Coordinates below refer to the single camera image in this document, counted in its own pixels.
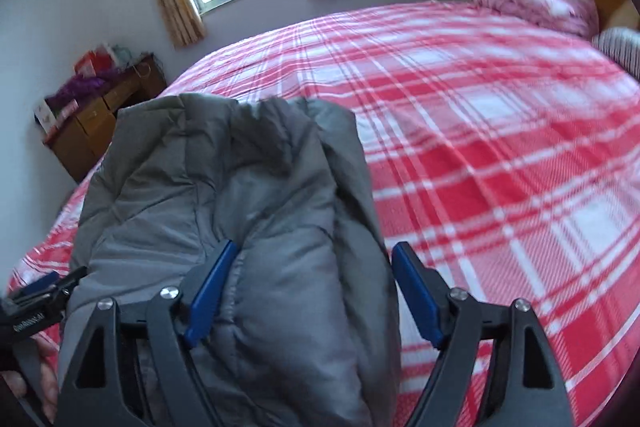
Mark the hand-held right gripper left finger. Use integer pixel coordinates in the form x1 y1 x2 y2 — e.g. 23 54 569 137
55 240 239 427

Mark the red plaid bed blanket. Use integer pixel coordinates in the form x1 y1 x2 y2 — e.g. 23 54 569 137
6 0 640 427

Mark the white printed box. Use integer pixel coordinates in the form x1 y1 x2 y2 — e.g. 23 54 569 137
33 99 57 138

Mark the striped pillow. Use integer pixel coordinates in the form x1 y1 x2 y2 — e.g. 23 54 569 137
592 27 640 80

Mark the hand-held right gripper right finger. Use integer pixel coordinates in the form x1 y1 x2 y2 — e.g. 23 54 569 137
391 243 576 427

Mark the pink floral pillow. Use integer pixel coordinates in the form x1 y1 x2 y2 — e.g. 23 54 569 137
471 0 600 38

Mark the person's left hand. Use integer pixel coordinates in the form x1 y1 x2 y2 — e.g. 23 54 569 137
0 336 60 424

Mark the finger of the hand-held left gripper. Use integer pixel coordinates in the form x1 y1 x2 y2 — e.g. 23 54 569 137
7 266 90 308

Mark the grey puffer jacket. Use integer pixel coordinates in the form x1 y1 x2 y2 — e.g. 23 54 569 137
56 93 402 427

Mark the red gift bag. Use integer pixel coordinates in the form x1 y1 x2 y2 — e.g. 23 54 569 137
74 47 115 76

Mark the flat red box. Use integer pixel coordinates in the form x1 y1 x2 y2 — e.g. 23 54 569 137
42 101 81 146

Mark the purple cloth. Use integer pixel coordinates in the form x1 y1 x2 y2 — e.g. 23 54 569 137
46 74 110 108

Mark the brown wooden desk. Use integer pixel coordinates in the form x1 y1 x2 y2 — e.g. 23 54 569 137
35 52 168 184

